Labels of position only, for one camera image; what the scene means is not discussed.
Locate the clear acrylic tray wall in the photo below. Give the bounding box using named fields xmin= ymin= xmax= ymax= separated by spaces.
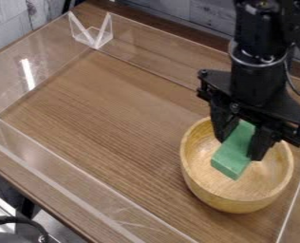
xmin=0 ymin=5 xmax=295 ymax=243

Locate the green rectangular block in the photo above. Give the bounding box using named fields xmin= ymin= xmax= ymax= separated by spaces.
xmin=212 ymin=121 xmax=256 ymax=180

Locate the light wooden bowl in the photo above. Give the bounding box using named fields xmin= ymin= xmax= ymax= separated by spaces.
xmin=180 ymin=118 xmax=295 ymax=214

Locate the black metal table frame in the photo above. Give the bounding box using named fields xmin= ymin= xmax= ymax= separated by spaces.
xmin=0 ymin=170 xmax=78 ymax=243

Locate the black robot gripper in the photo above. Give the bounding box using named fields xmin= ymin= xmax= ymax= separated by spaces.
xmin=197 ymin=47 xmax=300 ymax=161

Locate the clear acrylic corner bracket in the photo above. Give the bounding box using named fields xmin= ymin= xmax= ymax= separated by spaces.
xmin=68 ymin=11 xmax=113 ymax=49

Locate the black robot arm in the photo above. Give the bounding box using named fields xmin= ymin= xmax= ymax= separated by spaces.
xmin=197 ymin=0 xmax=300 ymax=160

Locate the black cable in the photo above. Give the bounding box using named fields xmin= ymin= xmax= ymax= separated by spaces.
xmin=0 ymin=215 xmax=52 ymax=243

